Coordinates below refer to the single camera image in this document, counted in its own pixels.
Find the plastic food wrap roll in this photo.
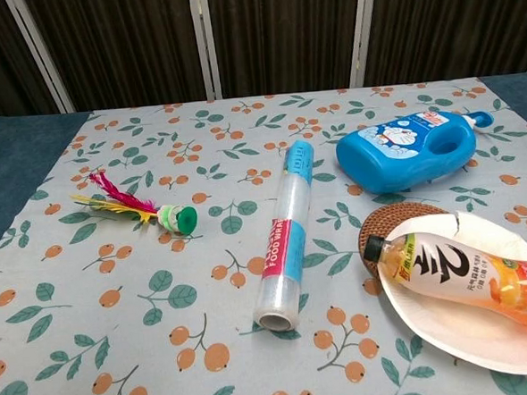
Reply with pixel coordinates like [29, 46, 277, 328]
[241, 139, 324, 334]

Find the brown woven rattan coaster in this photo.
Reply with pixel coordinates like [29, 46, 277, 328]
[356, 199, 453, 281]

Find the orange juice drink bottle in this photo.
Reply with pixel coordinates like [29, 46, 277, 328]
[362, 223, 527, 340]

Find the white paper plate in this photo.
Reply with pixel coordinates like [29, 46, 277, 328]
[373, 206, 527, 385]

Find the blue detergent pump bottle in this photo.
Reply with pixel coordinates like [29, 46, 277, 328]
[333, 105, 498, 198]

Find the colourful feather shuttlecock toy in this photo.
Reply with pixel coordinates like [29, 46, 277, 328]
[68, 165, 200, 243]

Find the dark folding screen partition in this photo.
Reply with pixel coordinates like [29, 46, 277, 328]
[0, 0, 527, 120]

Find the floral fruit print tablecloth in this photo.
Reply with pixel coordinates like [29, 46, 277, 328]
[0, 75, 527, 395]

